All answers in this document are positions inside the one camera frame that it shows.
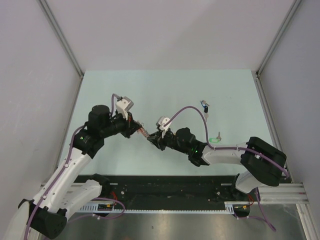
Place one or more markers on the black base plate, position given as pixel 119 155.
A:
pixel 242 208

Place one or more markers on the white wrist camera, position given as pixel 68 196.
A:
pixel 163 125
pixel 123 106

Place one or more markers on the aluminium corner post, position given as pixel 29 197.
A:
pixel 279 35
pixel 57 30

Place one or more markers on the red tag key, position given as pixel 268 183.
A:
pixel 143 131

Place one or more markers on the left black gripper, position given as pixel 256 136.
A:
pixel 129 124

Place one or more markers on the dark blue tag key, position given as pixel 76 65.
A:
pixel 205 106

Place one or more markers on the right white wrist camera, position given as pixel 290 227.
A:
pixel 163 125

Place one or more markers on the left aluminium corner post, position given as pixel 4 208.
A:
pixel 57 30

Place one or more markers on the right side aluminium rail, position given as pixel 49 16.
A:
pixel 267 112

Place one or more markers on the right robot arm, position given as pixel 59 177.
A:
pixel 264 163

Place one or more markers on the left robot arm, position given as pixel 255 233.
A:
pixel 50 209

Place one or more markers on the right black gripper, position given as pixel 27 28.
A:
pixel 157 139

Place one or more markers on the white cable duct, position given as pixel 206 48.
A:
pixel 92 208

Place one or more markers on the aluminium frame rail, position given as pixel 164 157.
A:
pixel 280 192

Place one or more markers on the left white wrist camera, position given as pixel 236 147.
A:
pixel 123 106

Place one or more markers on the right aluminium corner post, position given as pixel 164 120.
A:
pixel 279 35

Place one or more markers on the green tag key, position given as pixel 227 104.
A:
pixel 215 140

